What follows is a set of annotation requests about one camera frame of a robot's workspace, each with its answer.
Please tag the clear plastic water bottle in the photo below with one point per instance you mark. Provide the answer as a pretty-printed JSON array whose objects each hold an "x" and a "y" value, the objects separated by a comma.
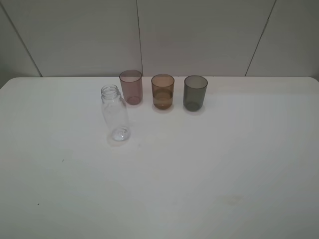
[{"x": 115, "y": 113}]

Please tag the amber translucent cup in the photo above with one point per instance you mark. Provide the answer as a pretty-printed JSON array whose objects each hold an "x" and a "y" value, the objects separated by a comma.
[{"x": 162, "y": 89}]

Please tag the pink translucent cup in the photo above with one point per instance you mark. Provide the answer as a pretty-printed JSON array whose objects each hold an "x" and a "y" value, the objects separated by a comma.
[{"x": 131, "y": 84}]

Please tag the grey translucent cup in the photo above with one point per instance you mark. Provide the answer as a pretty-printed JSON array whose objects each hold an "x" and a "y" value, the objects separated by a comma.
[{"x": 194, "y": 92}]

